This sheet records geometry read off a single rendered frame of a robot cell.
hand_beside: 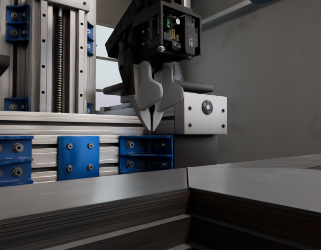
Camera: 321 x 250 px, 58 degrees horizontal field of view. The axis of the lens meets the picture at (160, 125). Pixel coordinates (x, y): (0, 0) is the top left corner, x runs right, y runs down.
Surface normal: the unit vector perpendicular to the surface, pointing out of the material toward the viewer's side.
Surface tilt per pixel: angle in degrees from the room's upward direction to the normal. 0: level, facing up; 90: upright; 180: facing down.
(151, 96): 93
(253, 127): 90
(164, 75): 87
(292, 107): 90
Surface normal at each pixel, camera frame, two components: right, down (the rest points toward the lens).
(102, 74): 0.58, -0.03
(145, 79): -0.76, 0.04
